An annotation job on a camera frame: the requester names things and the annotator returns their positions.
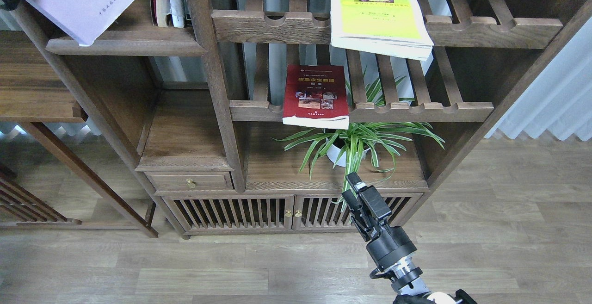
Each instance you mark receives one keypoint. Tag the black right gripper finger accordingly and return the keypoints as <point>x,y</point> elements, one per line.
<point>368,209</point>

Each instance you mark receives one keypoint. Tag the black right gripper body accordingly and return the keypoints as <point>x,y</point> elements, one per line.
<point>389,247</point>

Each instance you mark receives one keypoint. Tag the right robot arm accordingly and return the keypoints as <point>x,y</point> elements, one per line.
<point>411,289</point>

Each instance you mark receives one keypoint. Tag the white plant pot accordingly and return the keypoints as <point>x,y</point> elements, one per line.
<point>334,150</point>

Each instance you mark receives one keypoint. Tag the green spider plant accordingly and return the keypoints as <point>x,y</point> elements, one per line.
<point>382,141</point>

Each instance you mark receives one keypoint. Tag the red cover book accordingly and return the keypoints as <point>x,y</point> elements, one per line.
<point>315,96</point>

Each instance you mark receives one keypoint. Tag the dark wooden bookshelf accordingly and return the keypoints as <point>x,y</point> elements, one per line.
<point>196,102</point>

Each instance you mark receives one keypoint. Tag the brass drawer knob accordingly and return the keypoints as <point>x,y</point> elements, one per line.
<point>191,184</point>

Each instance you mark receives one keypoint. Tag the yellow cover book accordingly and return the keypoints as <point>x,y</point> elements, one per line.
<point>385,27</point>

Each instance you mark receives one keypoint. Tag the white curtain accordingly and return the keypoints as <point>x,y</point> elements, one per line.
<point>559,101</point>

